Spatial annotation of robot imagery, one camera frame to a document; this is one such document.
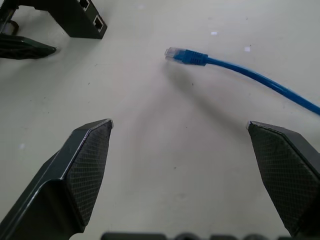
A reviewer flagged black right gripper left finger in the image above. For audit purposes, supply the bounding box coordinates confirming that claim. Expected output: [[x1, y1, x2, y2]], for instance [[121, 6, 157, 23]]
[[0, 118, 114, 240]]

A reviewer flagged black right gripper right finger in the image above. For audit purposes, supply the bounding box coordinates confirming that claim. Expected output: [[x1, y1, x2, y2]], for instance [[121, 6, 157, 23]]
[[246, 121, 320, 240]]

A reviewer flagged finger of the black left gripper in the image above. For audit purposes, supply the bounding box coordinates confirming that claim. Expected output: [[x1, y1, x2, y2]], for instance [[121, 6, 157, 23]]
[[0, 0, 54, 35], [0, 34, 58, 61]]

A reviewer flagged small black box with ports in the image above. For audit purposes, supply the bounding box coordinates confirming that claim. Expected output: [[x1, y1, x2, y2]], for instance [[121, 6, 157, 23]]
[[49, 0, 109, 40]]

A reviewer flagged blue Ethernet cable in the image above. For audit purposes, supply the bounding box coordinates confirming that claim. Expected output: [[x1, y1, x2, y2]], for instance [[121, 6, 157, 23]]
[[164, 46, 320, 116]]

